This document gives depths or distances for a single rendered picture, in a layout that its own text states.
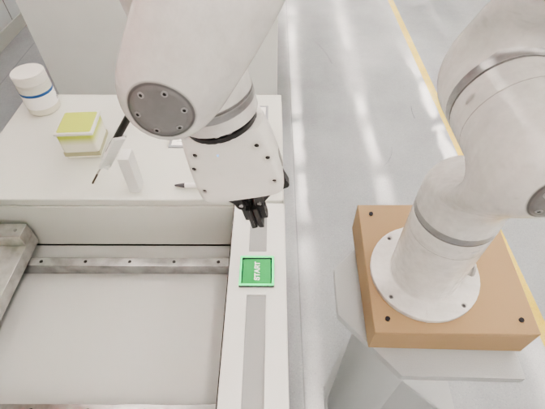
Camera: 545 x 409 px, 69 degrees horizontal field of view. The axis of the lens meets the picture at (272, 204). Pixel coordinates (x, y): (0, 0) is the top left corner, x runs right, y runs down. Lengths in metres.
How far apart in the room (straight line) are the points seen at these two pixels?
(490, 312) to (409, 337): 0.14
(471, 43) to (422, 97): 2.41
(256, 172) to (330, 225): 1.53
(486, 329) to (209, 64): 0.64
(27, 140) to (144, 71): 0.75
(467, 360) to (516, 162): 0.47
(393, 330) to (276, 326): 0.21
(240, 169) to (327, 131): 2.04
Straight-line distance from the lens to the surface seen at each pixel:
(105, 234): 0.89
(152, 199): 0.78
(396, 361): 0.77
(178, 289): 0.82
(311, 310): 1.70
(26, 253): 0.92
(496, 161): 0.43
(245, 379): 0.59
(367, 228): 0.81
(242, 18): 0.25
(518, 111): 0.44
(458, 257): 0.62
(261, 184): 0.45
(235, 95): 0.37
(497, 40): 0.49
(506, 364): 0.84
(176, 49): 0.26
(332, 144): 2.37
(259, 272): 0.65
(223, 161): 0.43
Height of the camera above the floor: 1.52
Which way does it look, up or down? 49 degrees down
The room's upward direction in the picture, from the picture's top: straight up
